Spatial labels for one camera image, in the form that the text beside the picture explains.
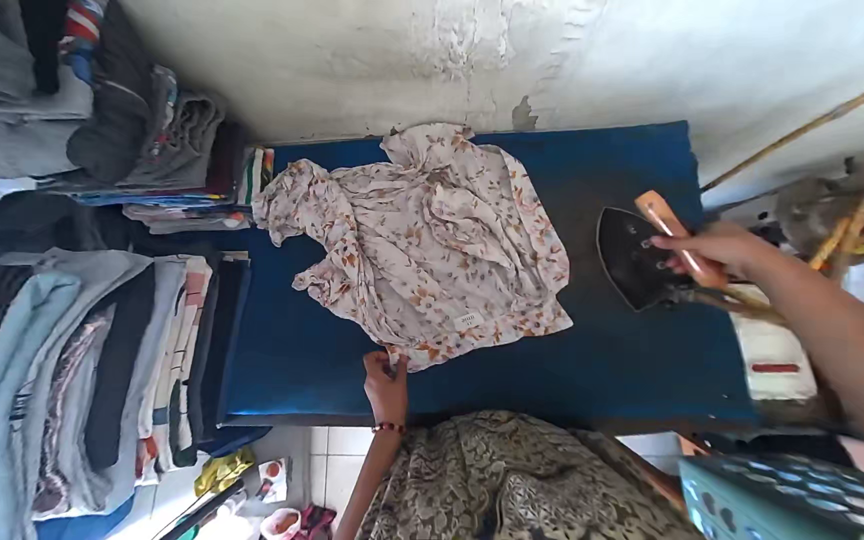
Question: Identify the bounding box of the white and pink container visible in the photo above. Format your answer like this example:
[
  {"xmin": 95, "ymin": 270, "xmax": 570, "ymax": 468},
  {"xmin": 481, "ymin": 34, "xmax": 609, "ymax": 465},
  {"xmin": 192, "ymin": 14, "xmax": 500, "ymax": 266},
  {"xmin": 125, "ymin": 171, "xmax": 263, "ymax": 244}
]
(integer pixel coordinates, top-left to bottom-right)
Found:
[{"xmin": 260, "ymin": 507, "xmax": 303, "ymax": 540}]

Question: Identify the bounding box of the person's left hand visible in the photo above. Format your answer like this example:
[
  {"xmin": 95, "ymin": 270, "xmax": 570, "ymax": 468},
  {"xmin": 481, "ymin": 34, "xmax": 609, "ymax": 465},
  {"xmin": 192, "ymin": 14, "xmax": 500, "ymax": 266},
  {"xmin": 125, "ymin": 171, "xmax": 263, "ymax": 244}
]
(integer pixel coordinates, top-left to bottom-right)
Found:
[{"xmin": 363, "ymin": 350, "xmax": 410, "ymax": 429}]

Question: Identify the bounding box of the black iron with wooden handle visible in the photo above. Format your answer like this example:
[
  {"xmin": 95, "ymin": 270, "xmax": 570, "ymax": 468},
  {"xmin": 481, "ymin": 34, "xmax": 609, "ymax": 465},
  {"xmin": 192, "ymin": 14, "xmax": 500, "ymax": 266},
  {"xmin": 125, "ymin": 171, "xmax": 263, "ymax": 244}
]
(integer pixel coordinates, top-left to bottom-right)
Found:
[{"xmin": 596, "ymin": 189, "xmax": 729, "ymax": 313}]

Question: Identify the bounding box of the white floral garment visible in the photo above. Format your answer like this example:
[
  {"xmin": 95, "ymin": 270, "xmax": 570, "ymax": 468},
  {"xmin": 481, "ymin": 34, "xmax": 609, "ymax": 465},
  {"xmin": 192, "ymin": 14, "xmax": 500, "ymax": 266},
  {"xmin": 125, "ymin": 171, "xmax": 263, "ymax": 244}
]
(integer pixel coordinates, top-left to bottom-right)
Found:
[{"xmin": 252, "ymin": 123, "xmax": 574, "ymax": 374}]

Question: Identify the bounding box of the row of folded clothes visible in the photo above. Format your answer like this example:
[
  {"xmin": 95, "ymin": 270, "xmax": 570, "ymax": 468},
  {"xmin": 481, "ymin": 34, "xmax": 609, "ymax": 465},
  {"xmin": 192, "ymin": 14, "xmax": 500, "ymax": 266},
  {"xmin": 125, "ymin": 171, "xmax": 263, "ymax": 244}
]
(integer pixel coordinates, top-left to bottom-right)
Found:
[{"xmin": 0, "ymin": 249, "xmax": 252, "ymax": 524}]

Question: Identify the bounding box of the teal plastic basket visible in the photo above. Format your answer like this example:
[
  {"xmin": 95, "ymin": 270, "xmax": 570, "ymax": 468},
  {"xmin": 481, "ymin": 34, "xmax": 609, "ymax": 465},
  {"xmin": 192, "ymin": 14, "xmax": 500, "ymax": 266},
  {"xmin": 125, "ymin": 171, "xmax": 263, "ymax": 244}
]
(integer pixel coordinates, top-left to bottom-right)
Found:
[{"xmin": 678, "ymin": 452, "xmax": 864, "ymax": 540}]

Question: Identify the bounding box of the dark red cloth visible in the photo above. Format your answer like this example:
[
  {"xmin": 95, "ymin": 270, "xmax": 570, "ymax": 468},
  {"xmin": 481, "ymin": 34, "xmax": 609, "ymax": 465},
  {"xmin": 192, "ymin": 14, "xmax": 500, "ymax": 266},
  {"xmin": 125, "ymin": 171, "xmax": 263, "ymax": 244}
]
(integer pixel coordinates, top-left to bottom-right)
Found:
[{"xmin": 298, "ymin": 504, "xmax": 338, "ymax": 540}]

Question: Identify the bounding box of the iron's cloth-wrapped cord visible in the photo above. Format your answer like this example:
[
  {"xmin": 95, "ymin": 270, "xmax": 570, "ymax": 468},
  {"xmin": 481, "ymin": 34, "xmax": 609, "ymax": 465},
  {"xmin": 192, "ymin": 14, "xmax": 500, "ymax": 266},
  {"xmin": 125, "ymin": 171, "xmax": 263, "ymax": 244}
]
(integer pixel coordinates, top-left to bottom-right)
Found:
[{"xmin": 690, "ymin": 283, "xmax": 786, "ymax": 326}]

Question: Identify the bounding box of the yellow plastic bag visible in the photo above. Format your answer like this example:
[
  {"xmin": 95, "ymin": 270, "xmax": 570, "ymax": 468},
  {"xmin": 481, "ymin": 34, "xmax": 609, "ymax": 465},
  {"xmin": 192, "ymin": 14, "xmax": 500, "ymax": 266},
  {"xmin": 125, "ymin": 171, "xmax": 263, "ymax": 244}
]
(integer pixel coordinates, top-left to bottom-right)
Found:
[{"xmin": 193, "ymin": 446, "xmax": 256, "ymax": 498}]

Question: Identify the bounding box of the person's right forearm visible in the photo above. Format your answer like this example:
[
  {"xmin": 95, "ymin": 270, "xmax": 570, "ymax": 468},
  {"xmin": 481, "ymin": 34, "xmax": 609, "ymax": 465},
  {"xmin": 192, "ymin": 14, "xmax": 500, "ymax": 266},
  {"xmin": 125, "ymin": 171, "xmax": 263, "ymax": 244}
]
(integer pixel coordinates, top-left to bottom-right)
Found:
[{"xmin": 747, "ymin": 243, "xmax": 864, "ymax": 487}]

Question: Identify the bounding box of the pile of folded dark clothes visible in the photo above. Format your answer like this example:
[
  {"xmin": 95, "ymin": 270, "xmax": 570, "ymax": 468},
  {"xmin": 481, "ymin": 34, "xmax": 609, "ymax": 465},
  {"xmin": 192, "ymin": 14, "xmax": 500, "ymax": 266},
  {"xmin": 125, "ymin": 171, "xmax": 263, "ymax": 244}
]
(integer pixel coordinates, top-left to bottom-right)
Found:
[{"xmin": 0, "ymin": 0, "xmax": 276, "ymax": 235}]

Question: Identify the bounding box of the white packet with reddish print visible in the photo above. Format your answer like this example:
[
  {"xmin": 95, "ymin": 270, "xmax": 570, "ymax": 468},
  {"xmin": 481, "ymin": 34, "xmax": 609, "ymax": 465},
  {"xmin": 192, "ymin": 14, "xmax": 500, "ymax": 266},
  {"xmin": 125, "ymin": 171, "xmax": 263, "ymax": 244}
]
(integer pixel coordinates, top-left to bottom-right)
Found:
[{"xmin": 257, "ymin": 458, "xmax": 291, "ymax": 504}]

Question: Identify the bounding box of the white container with red label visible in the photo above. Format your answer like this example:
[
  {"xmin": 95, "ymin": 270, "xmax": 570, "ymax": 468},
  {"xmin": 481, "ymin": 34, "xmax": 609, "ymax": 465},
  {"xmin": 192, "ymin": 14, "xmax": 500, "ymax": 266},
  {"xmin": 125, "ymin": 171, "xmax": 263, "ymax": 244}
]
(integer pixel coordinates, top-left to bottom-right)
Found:
[{"xmin": 730, "ymin": 303, "xmax": 819, "ymax": 402}]

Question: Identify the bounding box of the black bar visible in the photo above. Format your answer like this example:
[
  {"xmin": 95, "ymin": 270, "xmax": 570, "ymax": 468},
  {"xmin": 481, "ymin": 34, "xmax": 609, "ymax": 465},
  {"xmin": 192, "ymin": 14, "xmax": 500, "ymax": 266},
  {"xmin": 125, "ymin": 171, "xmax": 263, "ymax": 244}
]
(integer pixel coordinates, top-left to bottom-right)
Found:
[{"xmin": 158, "ymin": 480, "xmax": 246, "ymax": 540}]

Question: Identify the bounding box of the person's left forearm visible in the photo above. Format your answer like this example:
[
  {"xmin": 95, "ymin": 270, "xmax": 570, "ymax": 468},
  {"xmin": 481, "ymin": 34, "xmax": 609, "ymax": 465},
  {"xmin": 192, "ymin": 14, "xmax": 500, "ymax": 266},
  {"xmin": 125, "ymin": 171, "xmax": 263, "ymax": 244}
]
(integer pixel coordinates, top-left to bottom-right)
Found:
[{"xmin": 333, "ymin": 422, "xmax": 408, "ymax": 540}]

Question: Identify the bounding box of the person's right hand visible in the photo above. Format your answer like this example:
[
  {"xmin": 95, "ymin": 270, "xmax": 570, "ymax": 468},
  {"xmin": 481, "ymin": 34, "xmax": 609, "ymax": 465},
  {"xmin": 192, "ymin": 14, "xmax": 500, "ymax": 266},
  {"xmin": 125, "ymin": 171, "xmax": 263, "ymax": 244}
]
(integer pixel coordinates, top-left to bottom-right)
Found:
[{"xmin": 650, "ymin": 220, "xmax": 777, "ymax": 282}]

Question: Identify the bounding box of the long thin wooden stick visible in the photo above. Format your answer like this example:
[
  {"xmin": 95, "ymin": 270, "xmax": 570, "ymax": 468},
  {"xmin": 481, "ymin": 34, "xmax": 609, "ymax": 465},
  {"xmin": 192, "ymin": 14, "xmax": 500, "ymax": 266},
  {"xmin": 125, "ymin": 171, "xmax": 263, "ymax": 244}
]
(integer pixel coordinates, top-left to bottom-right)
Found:
[{"xmin": 701, "ymin": 69, "xmax": 864, "ymax": 194}]

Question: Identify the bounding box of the blue ironing cloth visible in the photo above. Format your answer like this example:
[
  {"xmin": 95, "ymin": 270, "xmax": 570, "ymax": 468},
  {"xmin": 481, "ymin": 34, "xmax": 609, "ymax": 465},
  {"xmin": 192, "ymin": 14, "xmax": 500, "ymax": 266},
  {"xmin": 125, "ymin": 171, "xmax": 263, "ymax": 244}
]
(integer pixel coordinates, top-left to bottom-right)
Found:
[{"xmin": 219, "ymin": 120, "xmax": 757, "ymax": 428}]

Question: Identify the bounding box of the person's body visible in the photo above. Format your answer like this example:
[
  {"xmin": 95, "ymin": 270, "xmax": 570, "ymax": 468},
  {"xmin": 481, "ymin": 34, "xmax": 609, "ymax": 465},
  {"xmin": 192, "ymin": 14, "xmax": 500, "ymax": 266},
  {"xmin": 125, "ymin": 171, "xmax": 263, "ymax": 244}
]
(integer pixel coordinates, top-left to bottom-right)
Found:
[{"xmin": 355, "ymin": 410, "xmax": 705, "ymax": 540}]

